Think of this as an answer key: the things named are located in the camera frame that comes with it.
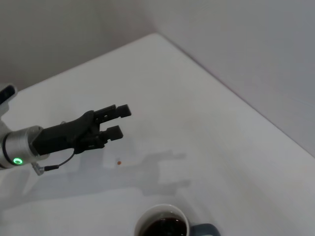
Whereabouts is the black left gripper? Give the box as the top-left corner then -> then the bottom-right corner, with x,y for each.
31,104 -> 132,156

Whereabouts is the dark grey coffee cup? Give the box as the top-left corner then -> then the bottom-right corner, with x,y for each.
134,203 -> 220,236

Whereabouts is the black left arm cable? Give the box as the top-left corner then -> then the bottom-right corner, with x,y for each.
44,147 -> 76,172

